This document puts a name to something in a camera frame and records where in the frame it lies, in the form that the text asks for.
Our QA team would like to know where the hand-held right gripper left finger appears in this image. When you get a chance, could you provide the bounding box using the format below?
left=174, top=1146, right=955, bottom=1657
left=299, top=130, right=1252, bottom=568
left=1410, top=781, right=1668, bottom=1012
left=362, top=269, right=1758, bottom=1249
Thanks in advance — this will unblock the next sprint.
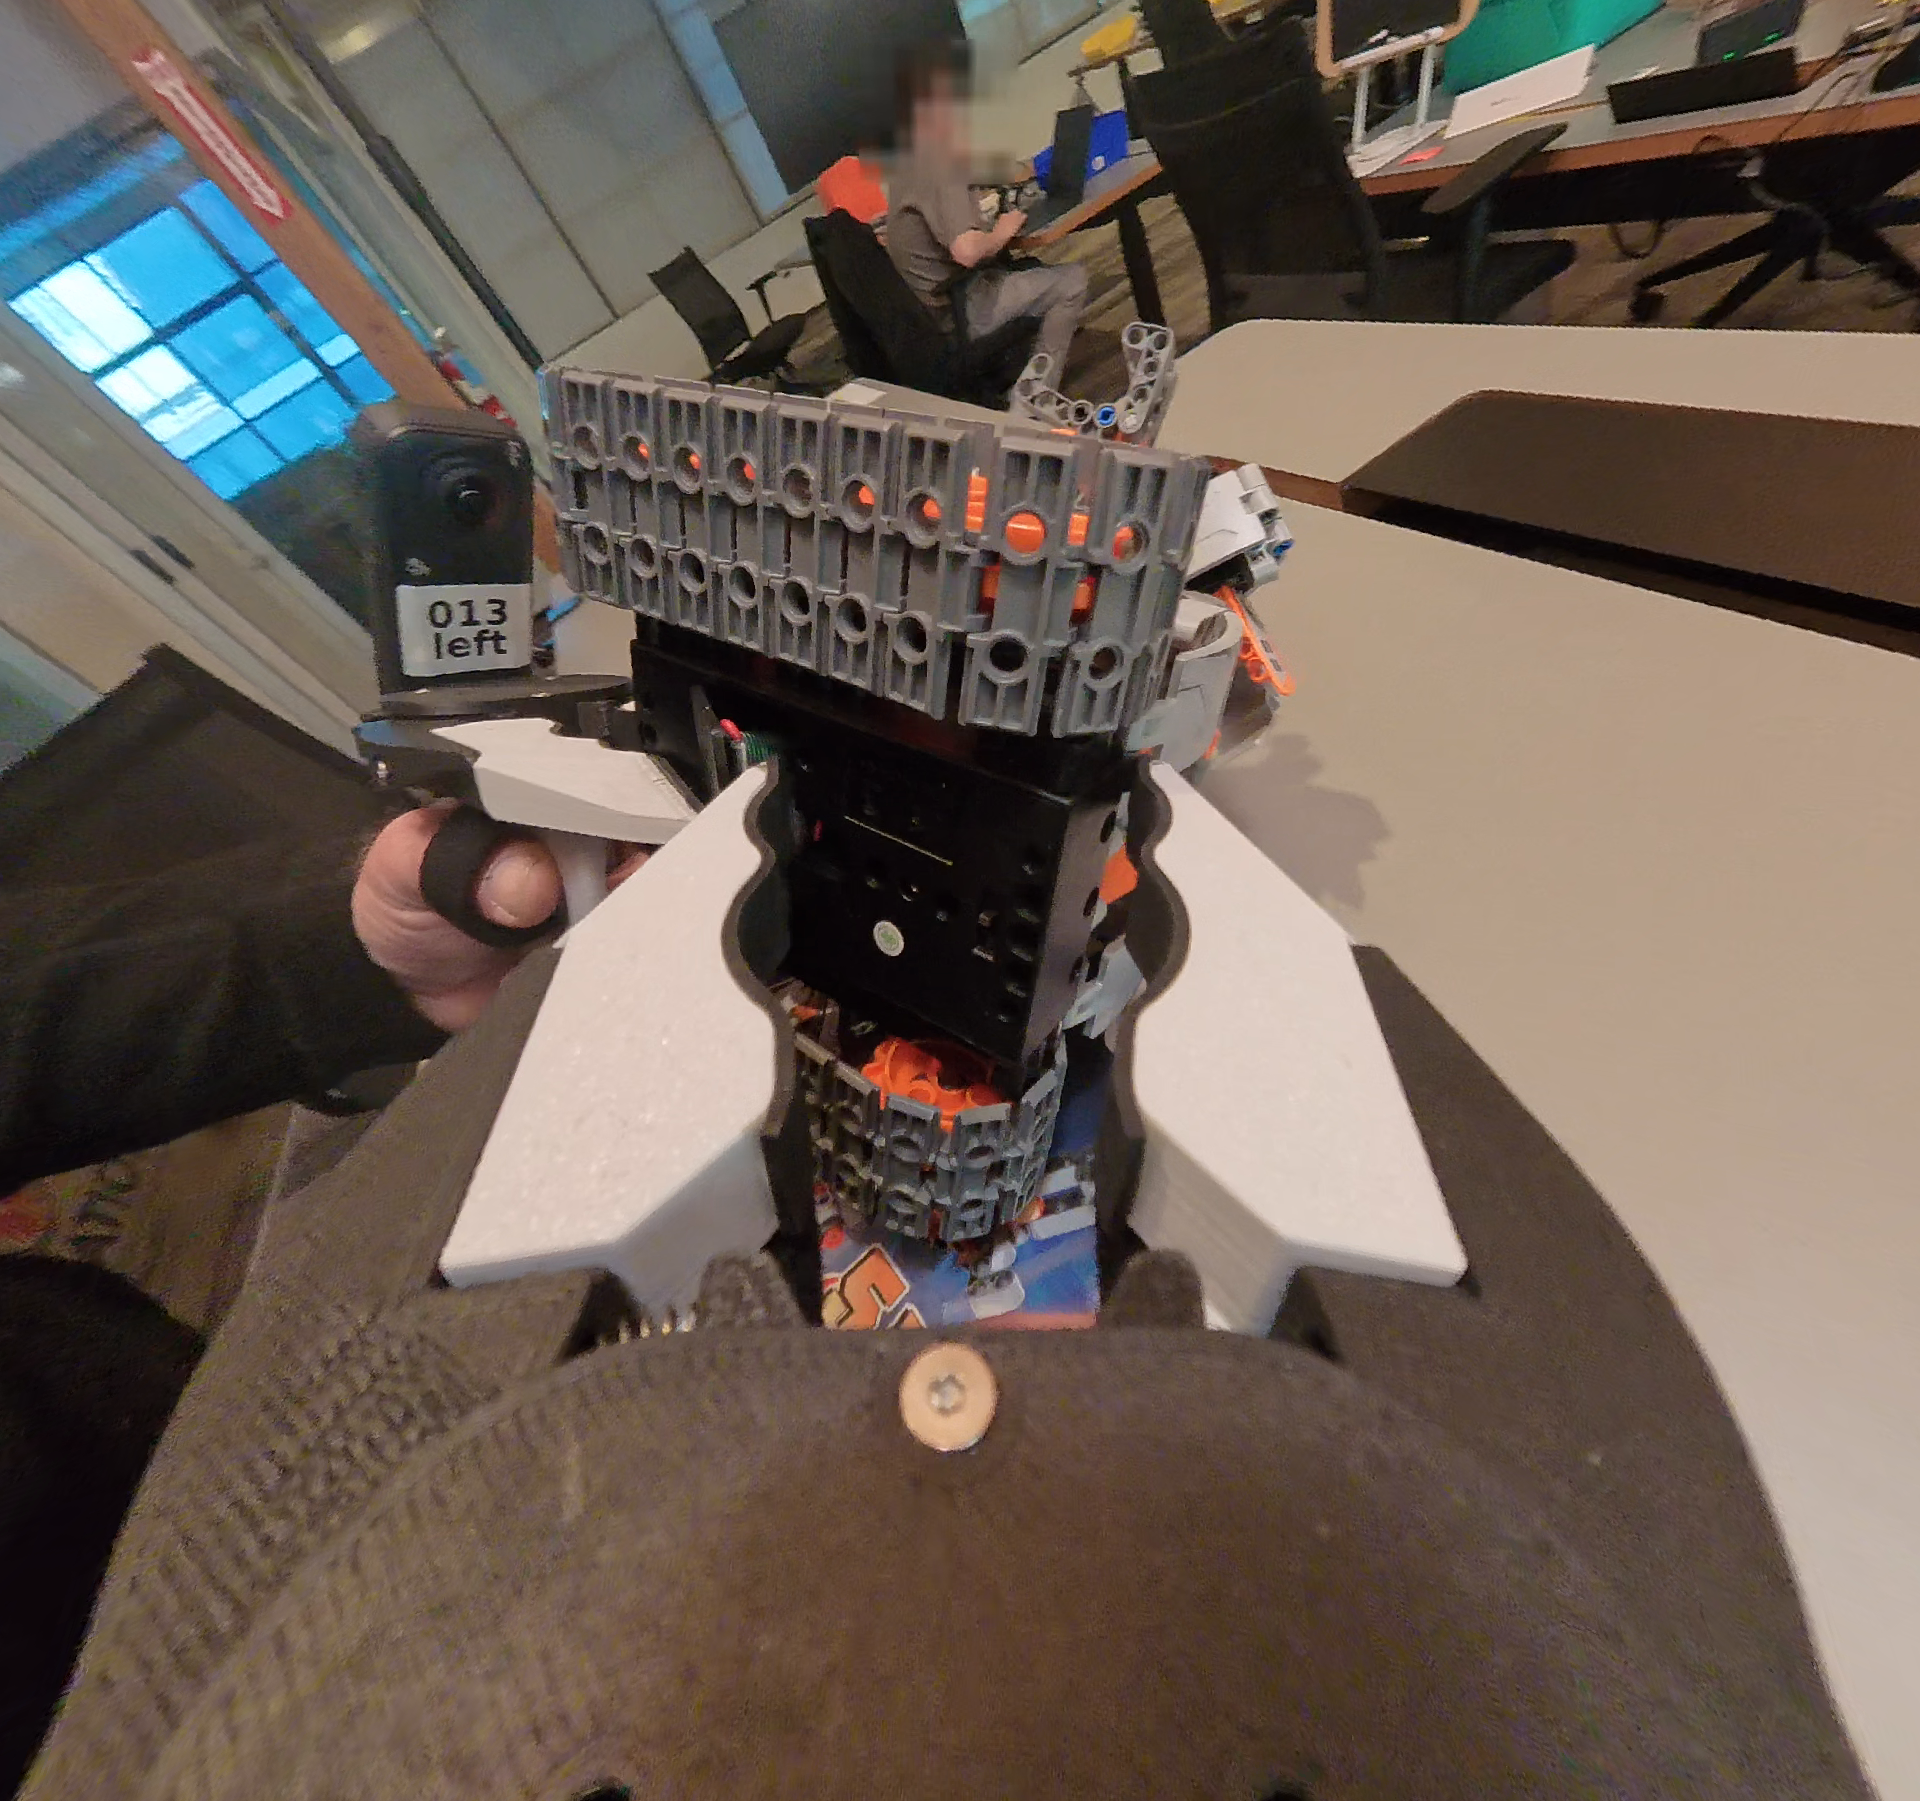
left=439, top=770, right=791, bottom=1296

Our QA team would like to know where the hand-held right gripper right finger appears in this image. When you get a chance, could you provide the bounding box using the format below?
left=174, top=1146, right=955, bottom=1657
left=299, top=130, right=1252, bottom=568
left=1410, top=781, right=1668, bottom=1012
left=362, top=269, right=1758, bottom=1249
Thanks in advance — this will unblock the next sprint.
left=1121, top=770, right=1476, bottom=1296

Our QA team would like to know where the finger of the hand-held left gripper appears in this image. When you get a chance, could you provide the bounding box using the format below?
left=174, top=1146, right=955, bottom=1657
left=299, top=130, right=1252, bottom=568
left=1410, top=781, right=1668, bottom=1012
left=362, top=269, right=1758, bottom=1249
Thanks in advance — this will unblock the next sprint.
left=552, top=732, right=724, bottom=852

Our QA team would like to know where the blue robot kit box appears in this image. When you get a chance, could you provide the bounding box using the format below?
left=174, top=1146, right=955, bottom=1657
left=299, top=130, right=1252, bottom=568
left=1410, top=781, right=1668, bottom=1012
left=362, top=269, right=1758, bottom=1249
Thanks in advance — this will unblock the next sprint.
left=804, top=1197, right=1118, bottom=1341

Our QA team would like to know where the tracked building-block toy robot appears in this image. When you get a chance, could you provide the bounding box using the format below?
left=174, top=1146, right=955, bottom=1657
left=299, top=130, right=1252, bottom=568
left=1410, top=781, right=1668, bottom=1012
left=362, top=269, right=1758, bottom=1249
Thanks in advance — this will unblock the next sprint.
left=539, top=318, right=1299, bottom=1269

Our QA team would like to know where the grey desk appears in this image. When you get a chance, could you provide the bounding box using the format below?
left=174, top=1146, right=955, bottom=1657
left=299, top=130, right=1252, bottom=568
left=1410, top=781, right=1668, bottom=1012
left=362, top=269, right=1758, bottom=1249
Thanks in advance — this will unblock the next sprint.
left=1155, top=318, right=1920, bottom=1801

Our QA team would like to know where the person's left hand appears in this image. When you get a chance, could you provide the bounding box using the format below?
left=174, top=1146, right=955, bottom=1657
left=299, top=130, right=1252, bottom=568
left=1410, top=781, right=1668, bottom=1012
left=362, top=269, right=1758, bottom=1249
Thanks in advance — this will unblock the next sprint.
left=351, top=800, right=575, bottom=1040

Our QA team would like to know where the small black office chair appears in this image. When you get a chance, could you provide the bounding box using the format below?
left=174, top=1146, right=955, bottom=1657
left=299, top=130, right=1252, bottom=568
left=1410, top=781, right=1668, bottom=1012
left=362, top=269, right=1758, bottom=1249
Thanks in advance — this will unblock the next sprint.
left=648, top=244, right=814, bottom=391

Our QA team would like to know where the black display panel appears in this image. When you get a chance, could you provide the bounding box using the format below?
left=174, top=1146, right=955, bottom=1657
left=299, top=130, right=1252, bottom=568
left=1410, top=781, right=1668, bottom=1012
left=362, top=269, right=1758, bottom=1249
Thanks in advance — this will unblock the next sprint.
left=709, top=0, right=981, bottom=201

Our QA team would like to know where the large black office chair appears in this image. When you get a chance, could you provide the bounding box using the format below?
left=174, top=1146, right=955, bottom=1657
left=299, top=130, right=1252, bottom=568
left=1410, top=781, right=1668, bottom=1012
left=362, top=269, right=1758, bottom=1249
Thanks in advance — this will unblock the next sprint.
left=1125, top=17, right=1579, bottom=339

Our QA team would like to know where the wooden background table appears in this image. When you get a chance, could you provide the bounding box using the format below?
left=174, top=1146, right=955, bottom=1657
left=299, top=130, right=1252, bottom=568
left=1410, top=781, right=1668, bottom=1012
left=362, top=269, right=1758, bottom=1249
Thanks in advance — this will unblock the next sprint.
left=1051, top=0, right=1920, bottom=236

